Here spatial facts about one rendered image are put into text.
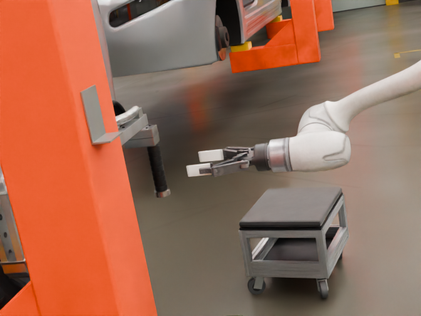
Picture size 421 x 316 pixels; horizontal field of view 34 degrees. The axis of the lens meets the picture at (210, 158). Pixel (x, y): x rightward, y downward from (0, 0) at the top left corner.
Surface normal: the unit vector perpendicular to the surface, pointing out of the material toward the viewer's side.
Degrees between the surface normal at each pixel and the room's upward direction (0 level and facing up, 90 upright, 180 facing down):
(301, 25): 90
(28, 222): 90
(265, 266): 90
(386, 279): 0
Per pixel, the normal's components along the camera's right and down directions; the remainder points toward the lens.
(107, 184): 0.96, -0.10
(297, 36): -0.22, 0.30
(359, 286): -0.17, -0.95
